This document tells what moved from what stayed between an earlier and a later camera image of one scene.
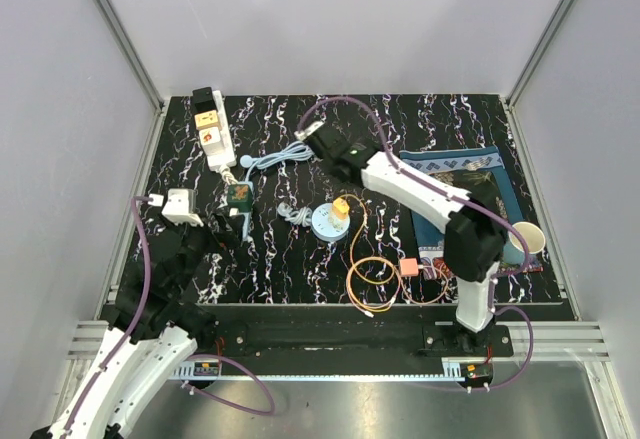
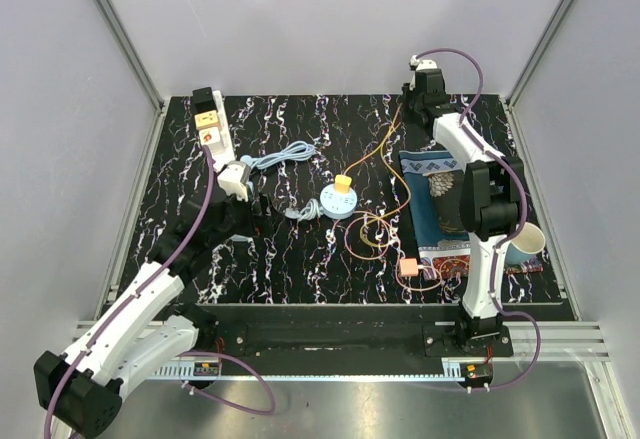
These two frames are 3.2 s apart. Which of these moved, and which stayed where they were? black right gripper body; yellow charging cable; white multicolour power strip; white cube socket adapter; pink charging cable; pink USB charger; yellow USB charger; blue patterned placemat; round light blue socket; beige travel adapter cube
Moved: black right gripper body; yellow USB charger; yellow charging cable; pink charging cable; round light blue socket
Stayed: beige travel adapter cube; white cube socket adapter; blue patterned placemat; pink USB charger; white multicolour power strip
